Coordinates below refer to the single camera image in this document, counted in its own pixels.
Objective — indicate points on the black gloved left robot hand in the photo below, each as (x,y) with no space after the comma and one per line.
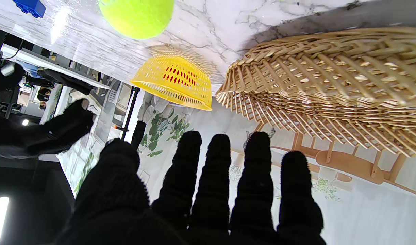
(119,204)

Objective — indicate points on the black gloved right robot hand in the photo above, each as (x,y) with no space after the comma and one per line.
(24,139)

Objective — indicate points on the blue toy block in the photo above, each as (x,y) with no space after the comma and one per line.
(29,6)

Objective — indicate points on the red toy block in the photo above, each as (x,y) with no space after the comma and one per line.
(176,77)

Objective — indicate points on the black tripod stand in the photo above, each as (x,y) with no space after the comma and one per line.
(130,112)

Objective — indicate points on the yellow plastic mesh basket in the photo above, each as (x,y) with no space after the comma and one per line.
(190,93)

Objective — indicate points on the plain yellow tennis ball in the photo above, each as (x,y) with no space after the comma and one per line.
(136,17)

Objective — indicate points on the woven wicker oval basket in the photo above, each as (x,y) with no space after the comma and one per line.
(330,85)

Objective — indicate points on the printed room scene backdrop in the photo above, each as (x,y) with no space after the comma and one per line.
(364,211)

